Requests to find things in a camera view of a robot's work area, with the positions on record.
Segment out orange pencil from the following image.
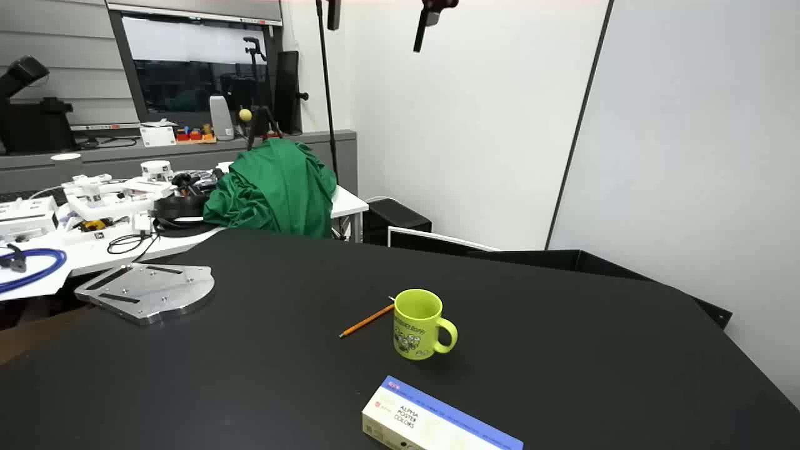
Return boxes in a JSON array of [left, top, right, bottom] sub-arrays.
[[337, 299, 397, 339]]

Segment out green ceramic mug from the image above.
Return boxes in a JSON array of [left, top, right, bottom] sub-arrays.
[[389, 287, 461, 362]]

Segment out black white-edged panel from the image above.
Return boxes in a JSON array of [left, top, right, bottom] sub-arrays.
[[386, 223, 556, 263]]

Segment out green cloth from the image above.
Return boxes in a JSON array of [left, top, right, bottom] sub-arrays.
[[203, 137, 339, 243]]

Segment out black stand pole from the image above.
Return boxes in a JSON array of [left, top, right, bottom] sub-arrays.
[[312, 0, 344, 182]]

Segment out small black tripod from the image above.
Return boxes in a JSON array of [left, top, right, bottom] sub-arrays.
[[242, 34, 284, 152]]

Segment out white and blue box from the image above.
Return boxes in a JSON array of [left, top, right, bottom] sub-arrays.
[[359, 373, 526, 450]]

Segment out thin black pole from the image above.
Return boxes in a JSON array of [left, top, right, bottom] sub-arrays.
[[543, 0, 617, 251]]

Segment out white bottle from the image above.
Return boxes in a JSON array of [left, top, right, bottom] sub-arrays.
[[207, 93, 237, 142]]

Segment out grey metal plate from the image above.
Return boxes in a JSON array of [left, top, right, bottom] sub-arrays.
[[73, 259, 218, 324]]

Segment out white cup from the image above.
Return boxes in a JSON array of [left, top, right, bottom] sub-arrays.
[[137, 118, 179, 151]]

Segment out dark glass screen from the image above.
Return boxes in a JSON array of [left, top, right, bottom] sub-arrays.
[[107, 6, 284, 132]]

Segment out grey counter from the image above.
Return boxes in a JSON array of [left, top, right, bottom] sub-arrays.
[[0, 127, 359, 201]]

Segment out white electronic parts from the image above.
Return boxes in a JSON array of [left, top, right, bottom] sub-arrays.
[[59, 158, 179, 231]]

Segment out white table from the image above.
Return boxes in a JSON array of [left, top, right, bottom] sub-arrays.
[[0, 159, 371, 303]]

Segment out white flat device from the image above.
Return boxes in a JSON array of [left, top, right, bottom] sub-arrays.
[[0, 194, 59, 246]]

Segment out black microscope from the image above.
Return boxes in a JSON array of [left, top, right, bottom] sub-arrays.
[[0, 54, 83, 158]]

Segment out thin black cable loop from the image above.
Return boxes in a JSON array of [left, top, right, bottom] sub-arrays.
[[106, 228, 159, 263]]

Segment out blue cable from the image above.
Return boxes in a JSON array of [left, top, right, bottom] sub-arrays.
[[0, 246, 69, 296]]

